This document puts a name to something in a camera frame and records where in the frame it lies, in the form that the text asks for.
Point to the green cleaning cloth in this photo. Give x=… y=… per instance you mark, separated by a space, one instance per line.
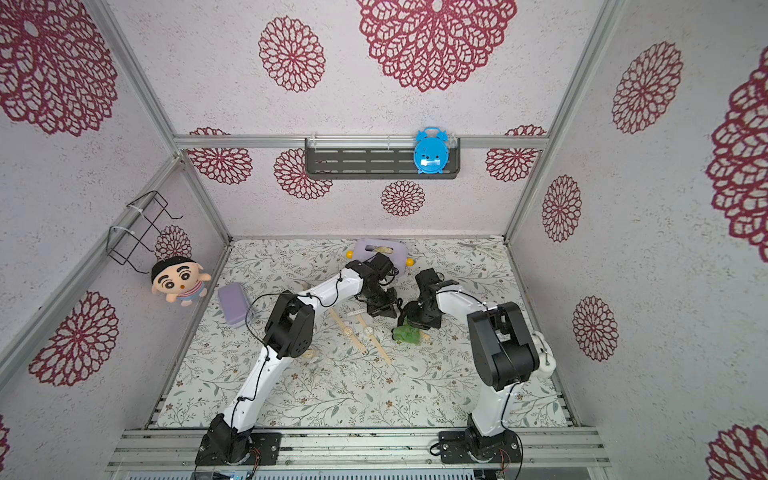
x=407 y=334

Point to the beige watch long diagonal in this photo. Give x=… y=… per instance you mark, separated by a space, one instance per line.
x=347 y=331

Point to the white alarm clock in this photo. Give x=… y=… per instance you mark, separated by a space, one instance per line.
x=547 y=362

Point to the purple tissue box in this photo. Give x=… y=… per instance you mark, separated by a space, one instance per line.
x=396 y=251

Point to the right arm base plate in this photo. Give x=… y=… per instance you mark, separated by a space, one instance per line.
x=465 y=447

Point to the black wire rack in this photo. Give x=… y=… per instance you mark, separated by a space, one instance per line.
x=146 y=211

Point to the grey wall shelf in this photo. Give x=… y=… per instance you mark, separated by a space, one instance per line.
x=346 y=163

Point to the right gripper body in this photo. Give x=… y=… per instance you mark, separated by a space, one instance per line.
x=417 y=313

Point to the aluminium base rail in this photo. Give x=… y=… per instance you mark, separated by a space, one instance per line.
x=358 y=448

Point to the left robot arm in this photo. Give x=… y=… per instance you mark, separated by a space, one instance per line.
x=288 y=335

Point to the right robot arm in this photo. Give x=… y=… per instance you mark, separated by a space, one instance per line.
x=505 y=351

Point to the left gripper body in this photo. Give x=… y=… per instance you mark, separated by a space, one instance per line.
x=380 y=302

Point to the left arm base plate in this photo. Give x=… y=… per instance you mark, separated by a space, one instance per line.
x=252 y=449

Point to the purple pad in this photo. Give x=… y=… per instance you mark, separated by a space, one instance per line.
x=234 y=304

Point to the blue alarm clock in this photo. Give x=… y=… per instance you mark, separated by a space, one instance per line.
x=431 y=153

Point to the cartoon boy plush doll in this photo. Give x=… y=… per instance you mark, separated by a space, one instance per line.
x=180 y=280

